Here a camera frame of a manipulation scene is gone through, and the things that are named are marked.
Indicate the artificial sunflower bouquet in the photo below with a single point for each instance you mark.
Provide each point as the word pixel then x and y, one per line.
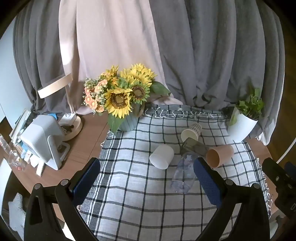
pixel 114 92

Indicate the grey curtain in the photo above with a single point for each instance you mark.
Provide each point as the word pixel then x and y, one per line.
pixel 225 48

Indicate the dark green glass cup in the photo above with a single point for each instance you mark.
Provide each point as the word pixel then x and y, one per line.
pixel 191 145

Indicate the orange paper cup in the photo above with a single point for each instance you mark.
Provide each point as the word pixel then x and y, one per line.
pixel 219 155

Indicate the houndstooth patterned paper cup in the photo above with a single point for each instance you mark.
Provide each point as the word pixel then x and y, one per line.
pixel 194 132

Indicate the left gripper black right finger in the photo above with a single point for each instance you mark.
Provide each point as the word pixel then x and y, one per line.
pixel 252 222

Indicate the green potted plant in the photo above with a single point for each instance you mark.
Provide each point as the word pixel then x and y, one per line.
pixel 251 107

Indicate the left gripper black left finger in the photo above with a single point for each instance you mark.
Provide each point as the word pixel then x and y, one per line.
pixel 41 222

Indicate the light blue ribbed vase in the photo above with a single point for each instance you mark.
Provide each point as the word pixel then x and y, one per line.
pixel 130 122

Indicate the beige pink curtain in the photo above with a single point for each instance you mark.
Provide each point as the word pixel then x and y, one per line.
pixel 94 35

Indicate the clear plastic packet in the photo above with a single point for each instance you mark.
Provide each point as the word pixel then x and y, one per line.
pixel 13 157

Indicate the white paper cup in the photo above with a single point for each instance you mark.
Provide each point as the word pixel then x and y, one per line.
pixel 162 156

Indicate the checkered grey white tablecloth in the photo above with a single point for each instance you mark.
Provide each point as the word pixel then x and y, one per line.
pixel 131 199

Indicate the white desk fan device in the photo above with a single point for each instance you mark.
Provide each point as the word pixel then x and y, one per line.
pixel 44 138

